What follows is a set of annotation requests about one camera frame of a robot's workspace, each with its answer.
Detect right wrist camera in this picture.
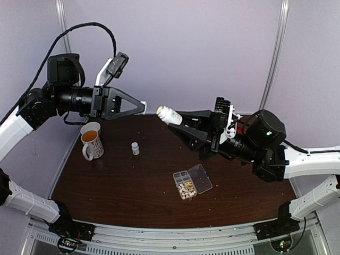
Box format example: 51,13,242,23
215,97,242,143

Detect clear plastic pill organizer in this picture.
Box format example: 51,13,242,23
173,164,213,198

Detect front aluminium rail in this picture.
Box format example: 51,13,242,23
26,223,319,255

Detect white floral mug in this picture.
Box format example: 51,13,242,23
81,130,104,161

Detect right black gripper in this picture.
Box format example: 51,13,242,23
167,110,261,165

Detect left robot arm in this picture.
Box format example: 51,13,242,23
1,53,147,236

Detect shorter small white bottle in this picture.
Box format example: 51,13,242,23
156,106,183,125

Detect taller small white bottle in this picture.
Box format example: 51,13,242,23
131,142,140,156

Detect aluminium frame post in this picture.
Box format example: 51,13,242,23
55,0,72,53
258,0,290,110

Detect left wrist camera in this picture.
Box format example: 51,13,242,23
95,52,129,87

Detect yellow pills in organizer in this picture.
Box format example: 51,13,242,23
185,182,194,191

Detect left aluminium frame post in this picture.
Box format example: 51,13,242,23
55,0,72,53

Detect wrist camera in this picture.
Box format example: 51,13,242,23
215,97,242,143
95,52,129,87

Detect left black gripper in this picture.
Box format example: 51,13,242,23
54,83,146,120

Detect left black braided cable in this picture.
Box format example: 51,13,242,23
0,22,118,125

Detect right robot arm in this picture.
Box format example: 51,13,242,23
158,106,339,235

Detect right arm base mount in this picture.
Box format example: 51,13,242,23
254,201,300,253

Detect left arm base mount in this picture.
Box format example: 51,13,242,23
46,201,95,254

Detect right aluminium frame post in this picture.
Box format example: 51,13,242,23
258,0,290,110

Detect white pills in organizer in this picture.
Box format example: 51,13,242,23
178,184,188,194

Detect beige pills in organizer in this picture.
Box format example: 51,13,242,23
181,192,197,200

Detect plain white bowl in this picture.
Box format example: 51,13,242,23
80,122,101,134

